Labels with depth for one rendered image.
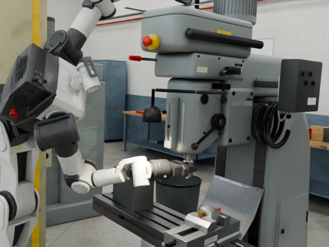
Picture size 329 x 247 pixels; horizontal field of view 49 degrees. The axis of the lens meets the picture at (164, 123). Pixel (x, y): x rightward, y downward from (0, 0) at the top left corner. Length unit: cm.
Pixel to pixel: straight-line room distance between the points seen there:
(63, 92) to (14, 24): 159
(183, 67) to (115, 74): 746
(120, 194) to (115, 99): 703
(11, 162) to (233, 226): 100
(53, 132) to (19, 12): 176
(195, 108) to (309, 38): 469
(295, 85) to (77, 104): 86
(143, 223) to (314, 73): 99
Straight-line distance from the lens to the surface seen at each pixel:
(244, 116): 166
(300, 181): 205
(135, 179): 147
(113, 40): 982
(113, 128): 894
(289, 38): 620
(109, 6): 175
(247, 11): 170
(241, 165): 188
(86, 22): 170
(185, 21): 136
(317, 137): 537
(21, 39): 299
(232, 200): 189
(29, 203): 182
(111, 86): 880
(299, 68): 151
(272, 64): 183
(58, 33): 164
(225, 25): 152
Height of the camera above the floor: 162
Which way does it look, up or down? 7 degrees down
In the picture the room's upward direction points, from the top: 3 degrees clockwise
